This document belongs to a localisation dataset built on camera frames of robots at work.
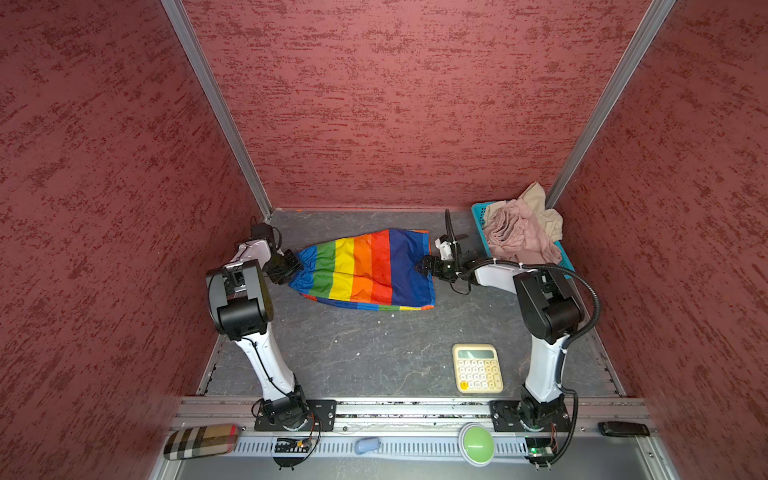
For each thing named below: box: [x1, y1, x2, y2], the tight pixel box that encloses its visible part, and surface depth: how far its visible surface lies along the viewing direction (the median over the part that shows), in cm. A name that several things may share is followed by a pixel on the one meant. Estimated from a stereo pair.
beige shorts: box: [485, 181, 564, 242], surface depth 108 cm
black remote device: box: [598, 421, 651, 437], surface depth 74 cm
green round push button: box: [458, 422, 495, 467], surface depth 71 cm
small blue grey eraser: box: [354, 437, 381, 455], surface depth 70 cm
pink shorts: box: [485, 199, 563, 264], surface depth 103 cm
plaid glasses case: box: [163, 424, 239, 460], surface depth 70 cm
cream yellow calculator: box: [452, 344, 504, 393], surface depth 81 cm
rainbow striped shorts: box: [289, 228, 436, 311], surface depth 102 cm
